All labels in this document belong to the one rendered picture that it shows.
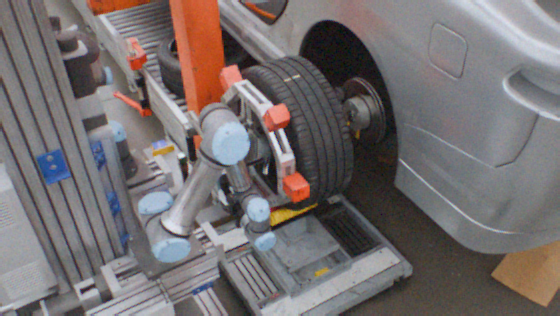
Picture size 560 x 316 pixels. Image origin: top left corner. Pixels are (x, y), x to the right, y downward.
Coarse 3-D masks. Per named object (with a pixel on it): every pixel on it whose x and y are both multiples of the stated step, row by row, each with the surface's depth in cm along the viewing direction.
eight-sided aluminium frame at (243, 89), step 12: (240, 84) 237; (228, 96) 249; (240, 96) 236; (252, 96) 237; (252, 108) 230; (264, 108) 225; (276, 132) 228; (276, 144) 224; (288, 144) 226; (276, 156) 225; (288, 156) 225; (252, 168) 272; (288, 168) 231; (252, 180) 271; (264, 192) 266; (276, 204) 245
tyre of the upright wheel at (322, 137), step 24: (264, 72) 234; (288, 72) 233; (312, 72) 234; (288, 96) 225; (312, 96) 228; (336, 96) 232; (312, 120) 225; (336, 120) 230; (312, 144) 225; (336, 144) 230; (312, 168) 228; (336, 168) 236; (312, 192) 236; (336, 192) 250
